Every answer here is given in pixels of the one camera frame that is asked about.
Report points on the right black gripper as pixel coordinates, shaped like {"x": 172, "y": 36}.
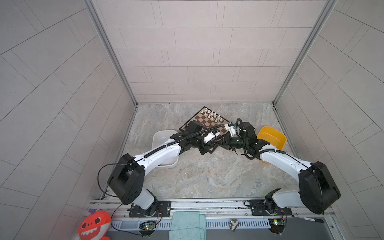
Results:
{"x": 226, "y": 141}

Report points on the yellow plastic bowl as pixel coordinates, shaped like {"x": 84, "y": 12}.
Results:
{"x": 272, "y": 151}

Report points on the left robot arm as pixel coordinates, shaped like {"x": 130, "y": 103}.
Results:
{"x": 128, "y": 176}

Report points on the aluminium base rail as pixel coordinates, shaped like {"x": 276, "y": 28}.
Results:
{"x": 257, "y": 207}

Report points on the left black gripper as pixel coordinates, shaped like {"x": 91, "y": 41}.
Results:
{"x": 206, "y": 146}

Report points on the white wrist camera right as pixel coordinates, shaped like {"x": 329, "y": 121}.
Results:
{"x": 231, "y": 128}

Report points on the green cloth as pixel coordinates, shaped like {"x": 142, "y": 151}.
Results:
{"x": 188, "y": 226}

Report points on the white plastic tray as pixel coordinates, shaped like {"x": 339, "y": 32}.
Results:
{"x": 159, "y": 139}

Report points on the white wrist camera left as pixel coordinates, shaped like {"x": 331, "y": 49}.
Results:
{"x": 211, "y": 136}

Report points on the folding chess board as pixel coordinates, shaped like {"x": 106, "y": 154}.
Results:
{"x": 207, "y": 119}

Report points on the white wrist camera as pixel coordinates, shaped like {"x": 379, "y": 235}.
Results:
{"x": 231, "y": 128}
{"x": 211, "y": 136}

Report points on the red shark plush toy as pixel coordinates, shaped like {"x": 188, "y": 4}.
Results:
{"x": 95, "y": 226}

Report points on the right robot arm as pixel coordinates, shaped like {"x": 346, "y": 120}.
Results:
{"x": 317, "y": 189}

